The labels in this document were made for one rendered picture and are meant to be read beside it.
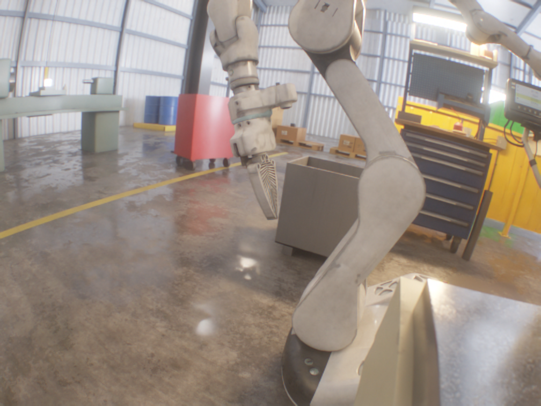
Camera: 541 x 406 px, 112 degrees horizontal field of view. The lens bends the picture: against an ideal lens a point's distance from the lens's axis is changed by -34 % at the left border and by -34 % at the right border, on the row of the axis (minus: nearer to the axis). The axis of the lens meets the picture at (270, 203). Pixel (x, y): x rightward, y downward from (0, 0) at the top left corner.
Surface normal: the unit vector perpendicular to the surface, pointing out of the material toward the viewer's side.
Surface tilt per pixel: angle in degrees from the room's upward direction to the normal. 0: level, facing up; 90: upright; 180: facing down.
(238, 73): 87
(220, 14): 99
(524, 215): 90
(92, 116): 90
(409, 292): 0
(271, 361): 0
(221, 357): 0
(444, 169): 90
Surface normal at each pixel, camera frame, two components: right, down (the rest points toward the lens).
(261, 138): 0.89, -0.07
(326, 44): -0.29, 0.62
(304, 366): -0.14, -0.90
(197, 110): 0.72, 0.31
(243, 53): 0.23, 0.15
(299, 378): -0.63, -0.60
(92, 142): -0.40, 0.25
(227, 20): -0.22, 0.40
